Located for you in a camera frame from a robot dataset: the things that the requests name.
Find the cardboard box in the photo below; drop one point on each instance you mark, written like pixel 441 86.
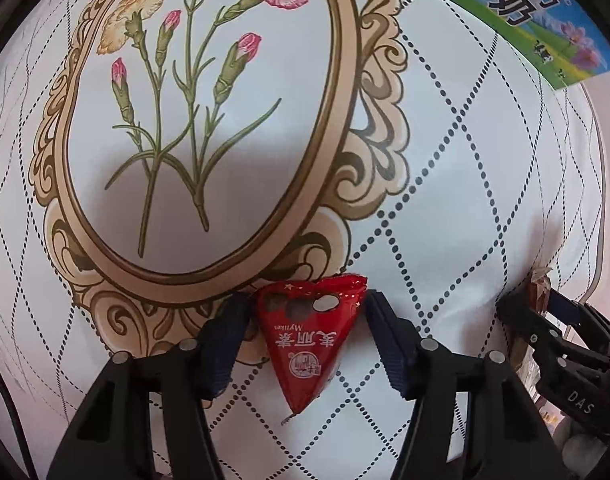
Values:
pixel 510 10

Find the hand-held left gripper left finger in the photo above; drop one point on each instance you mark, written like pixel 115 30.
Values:
pixel 227 345

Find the red triangular snack packet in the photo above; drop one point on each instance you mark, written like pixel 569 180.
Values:
pixel 305 350

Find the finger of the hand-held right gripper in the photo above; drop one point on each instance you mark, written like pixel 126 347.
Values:
pixel 567 305
pixel 527 322

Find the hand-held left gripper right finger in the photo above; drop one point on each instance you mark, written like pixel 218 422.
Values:
pixel 390 345

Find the floral quilted mattress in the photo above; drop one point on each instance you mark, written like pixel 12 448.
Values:
pixel 435 160

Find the brown snack packet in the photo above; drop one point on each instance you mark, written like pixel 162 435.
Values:
pixel 539 282

